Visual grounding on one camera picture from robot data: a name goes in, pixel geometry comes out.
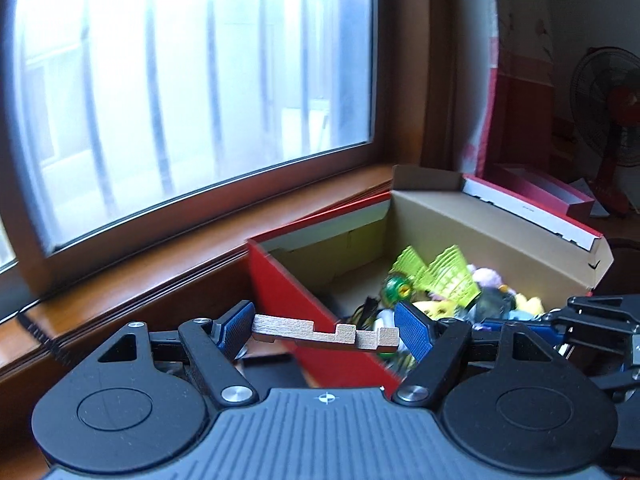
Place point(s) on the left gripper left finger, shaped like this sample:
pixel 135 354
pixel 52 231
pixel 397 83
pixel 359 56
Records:
pixel 212 346

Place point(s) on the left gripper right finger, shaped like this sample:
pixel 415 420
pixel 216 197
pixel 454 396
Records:
pixel 440 350

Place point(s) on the notched wooden block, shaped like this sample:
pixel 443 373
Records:
pixel 341 337

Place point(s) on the yellow green shuttlecock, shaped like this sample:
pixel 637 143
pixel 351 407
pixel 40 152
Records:
pixel 447 275

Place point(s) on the red cardboard box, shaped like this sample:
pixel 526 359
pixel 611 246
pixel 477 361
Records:
pixel 322 268

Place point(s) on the black standing fan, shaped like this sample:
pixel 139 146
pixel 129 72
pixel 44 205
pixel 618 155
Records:
pixel 604 101

